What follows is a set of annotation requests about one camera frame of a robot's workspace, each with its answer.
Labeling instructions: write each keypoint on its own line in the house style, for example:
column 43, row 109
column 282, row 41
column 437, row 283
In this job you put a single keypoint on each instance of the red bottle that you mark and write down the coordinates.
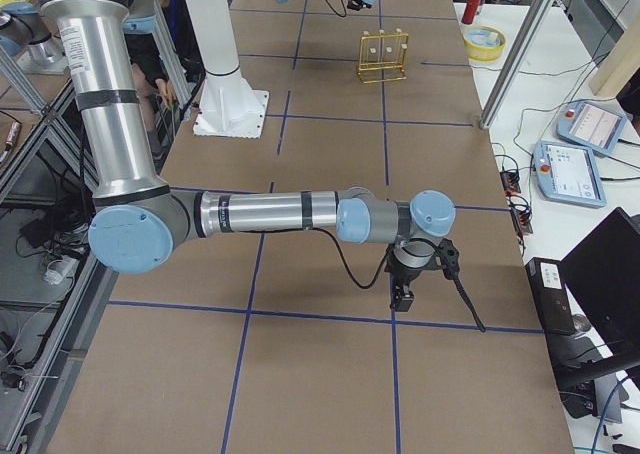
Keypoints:
column 470, row 11

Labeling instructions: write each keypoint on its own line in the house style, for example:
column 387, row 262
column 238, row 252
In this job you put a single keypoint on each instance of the black electronics box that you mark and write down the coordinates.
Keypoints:
column 550, row 296

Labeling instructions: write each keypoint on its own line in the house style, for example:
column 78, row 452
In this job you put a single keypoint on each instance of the black monitor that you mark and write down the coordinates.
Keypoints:
column 602, row 274

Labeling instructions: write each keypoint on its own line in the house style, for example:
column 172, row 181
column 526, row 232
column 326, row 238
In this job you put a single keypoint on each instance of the orange usb hub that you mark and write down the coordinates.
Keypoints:
column 510, row 176
column 521, row 214

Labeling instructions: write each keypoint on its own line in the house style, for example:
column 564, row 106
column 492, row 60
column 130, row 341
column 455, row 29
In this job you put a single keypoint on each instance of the gold wire cup holder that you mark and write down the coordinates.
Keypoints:
column 382, row 56

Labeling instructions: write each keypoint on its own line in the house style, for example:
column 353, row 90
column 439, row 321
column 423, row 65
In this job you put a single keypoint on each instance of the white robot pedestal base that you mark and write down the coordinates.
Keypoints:
column 228, row 106

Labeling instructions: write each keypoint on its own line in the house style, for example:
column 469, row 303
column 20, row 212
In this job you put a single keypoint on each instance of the yellow tape roll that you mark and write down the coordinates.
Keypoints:
column 483, row 43

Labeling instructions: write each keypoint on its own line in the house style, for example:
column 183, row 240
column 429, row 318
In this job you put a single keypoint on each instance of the near teach pendant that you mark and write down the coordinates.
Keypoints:
column 568, row 174

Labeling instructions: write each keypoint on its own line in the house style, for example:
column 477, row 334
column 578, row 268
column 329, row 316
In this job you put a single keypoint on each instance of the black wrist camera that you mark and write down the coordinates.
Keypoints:
column 449, row 259

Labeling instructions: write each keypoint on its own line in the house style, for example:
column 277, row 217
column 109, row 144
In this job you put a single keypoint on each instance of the teach pendant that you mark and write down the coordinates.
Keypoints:
column 591, row 125
column 568, row 174

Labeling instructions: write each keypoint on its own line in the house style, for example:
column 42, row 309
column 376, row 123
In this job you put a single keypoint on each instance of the far teach pendant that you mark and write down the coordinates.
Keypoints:
column 591, row 125

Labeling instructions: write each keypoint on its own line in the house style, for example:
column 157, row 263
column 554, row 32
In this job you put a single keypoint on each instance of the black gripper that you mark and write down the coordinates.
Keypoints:
column 406, row 276

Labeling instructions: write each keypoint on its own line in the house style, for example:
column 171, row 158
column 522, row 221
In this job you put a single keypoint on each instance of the far orange usb hub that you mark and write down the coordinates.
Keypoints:
column 510, row 176

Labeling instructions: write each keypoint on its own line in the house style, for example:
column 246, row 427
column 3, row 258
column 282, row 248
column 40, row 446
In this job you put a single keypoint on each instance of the near orange usb hub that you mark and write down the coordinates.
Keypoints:
column 521, row 214

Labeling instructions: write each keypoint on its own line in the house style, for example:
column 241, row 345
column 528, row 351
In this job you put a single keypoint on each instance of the aluminium frame post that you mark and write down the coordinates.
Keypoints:
column 532, row 22

